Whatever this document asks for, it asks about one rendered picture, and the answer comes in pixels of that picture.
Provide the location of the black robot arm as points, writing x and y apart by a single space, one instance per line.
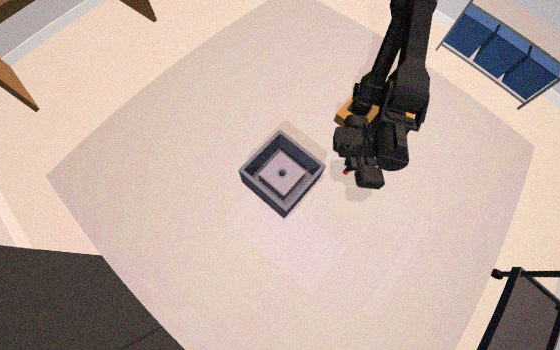
406 90

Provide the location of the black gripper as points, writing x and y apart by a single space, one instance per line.
366 174

